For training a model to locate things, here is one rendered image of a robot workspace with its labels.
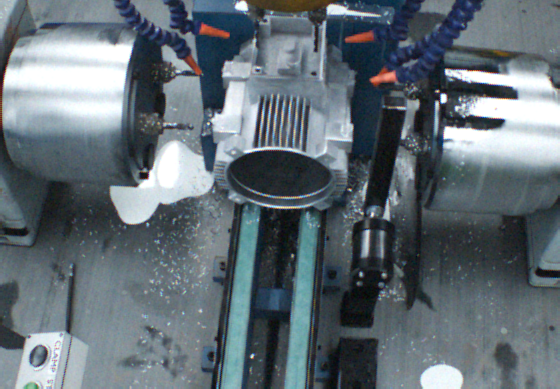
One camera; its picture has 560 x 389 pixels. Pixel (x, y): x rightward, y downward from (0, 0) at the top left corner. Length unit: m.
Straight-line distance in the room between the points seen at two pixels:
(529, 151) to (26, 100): 0.70
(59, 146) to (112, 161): 0.08
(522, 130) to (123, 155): 0.55
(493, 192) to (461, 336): 0.29
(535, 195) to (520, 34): 0.64
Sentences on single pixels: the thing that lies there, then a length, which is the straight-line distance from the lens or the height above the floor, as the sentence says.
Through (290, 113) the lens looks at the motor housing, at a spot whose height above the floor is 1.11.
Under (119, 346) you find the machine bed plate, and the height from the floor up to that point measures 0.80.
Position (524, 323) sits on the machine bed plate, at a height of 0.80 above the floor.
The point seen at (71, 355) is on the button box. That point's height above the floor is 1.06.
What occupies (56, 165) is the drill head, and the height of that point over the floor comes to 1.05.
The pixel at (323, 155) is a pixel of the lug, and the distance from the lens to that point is 1.03.
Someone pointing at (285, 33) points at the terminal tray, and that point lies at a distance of 1.13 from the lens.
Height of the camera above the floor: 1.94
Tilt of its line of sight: 58 degrees down
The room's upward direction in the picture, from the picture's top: straight up
